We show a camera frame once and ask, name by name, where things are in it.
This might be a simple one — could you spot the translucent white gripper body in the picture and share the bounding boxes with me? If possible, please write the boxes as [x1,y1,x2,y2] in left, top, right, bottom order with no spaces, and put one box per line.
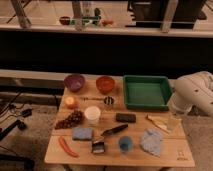
[167,95,182,132]

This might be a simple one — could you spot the yellow banana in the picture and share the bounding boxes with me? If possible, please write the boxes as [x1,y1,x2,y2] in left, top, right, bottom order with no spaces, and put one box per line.
[147,115,170,133]

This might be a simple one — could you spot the small blue cup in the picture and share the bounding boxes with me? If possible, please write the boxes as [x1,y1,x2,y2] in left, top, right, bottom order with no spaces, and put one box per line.
[118,136,133,153]

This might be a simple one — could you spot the white plastic cup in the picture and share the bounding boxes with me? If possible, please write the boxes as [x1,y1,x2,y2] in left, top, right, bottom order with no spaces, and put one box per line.
[84,106,101,125]

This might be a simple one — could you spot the light blue cloth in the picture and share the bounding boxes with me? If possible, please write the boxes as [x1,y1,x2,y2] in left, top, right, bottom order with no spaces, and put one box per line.
[140,128,163,157]

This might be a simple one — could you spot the green plastic tray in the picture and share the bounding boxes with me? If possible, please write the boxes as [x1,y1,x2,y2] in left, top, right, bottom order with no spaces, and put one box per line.
[123,75,172,111]

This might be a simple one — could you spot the dark rectangular sponge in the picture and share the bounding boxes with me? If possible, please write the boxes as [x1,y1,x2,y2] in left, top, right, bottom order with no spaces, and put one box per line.
[116,113,136,123]

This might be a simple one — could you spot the metal measuring spoon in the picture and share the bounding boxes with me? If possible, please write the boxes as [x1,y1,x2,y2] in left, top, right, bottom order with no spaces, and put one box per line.
[81,96,115,106]

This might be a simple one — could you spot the blue sponge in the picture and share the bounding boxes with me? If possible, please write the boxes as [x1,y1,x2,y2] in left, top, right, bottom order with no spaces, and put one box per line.
[72,127,93,141]

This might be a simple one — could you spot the bunch of dark grapes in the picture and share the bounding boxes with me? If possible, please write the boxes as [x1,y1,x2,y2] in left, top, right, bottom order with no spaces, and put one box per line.
[55,110,83,130]

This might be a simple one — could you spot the purple bowl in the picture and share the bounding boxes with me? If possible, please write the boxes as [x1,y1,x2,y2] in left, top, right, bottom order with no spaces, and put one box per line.
[64,74,85,92]

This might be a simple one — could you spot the orange apple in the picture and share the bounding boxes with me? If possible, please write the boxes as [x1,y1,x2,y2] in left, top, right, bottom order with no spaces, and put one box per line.
[65,96,78,109]

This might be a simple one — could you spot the red chili pepper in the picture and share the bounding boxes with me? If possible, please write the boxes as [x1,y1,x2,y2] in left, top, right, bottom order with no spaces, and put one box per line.
[58,136,79,158]

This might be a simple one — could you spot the green background object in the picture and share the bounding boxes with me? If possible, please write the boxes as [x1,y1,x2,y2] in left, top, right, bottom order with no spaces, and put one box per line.
[82,16,100,25]

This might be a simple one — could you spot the dark red background bowl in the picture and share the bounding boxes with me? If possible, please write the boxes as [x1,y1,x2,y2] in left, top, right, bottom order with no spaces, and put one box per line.
[59,16,70,25]

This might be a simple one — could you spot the black cables on floor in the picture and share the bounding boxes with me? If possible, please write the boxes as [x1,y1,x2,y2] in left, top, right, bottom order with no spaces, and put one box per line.
[0,92,34,141]

